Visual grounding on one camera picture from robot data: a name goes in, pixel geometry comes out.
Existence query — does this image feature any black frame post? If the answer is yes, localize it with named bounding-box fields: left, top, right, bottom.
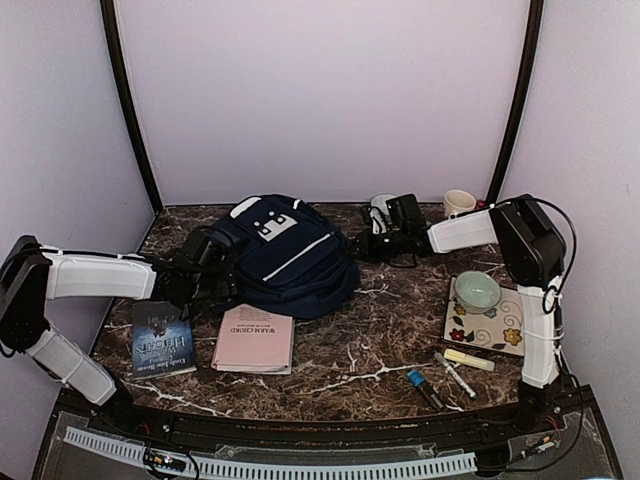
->
left=485, top=0, right=544, bottom=204
left=100, top=0, right=164, bottom=215

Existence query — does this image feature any celadon bowl at back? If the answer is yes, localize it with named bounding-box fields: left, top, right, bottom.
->
left=370, top=193, right=397, bottom=223

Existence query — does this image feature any black marker blue cap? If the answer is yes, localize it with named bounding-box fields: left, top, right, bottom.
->
left=407, top=369, right=445, bottom=411

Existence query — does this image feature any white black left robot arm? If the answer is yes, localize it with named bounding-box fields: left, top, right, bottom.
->
left=1, top=235, right=236, bottom=436

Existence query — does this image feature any cream ceramic mug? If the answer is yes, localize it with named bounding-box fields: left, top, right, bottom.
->
left=444, top=190, right=477, bottom=219

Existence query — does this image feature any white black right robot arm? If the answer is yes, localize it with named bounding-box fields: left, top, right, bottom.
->
left=350, top=194, right=571, bottom=395

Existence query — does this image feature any white marker pen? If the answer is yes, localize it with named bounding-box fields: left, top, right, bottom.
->
left=433, top=352, right=477, bottom=399

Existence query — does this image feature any black left frame post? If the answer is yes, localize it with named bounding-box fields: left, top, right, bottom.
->
left=100, top=0, right=164, bottom=215

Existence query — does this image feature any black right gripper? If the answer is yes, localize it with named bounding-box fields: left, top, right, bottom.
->
left=342, top=228, right=407, bottom=264

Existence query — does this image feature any pink paperback book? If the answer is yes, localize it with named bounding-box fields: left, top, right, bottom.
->
left=211, top=305, right=295, bottom=375

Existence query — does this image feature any dark blue novel book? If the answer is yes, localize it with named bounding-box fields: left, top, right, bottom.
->
left=132, top=301, right=197, bottom=381

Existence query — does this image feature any black right frame post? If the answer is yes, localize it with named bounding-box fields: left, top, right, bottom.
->
left=485, top=0, right=544, bottom=204

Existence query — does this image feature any navy blue student backpack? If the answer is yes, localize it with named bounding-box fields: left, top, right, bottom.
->
left=187, top=193, right=362, bottom=321

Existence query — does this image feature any square floral plate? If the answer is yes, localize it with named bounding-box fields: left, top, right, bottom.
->
left=442, top=276, right=524, bottom=357

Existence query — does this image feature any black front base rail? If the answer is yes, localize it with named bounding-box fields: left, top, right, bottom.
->
left=54, top=387, right=601, bottom=456

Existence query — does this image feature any yellow highlighter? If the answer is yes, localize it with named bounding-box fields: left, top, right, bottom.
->
left=444, top=349, right=495, bottom=372

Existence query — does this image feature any celadon bowl on plate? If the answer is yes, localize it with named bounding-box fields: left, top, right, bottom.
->
left=453, top=271, right=502, bottom=314

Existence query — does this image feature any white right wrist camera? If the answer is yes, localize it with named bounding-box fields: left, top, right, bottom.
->
left=363, top=205, right=387, bottom=235

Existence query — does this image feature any grey slotted cable duct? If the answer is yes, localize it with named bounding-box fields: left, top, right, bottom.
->
left=63, top=427, right=477, bottom=480

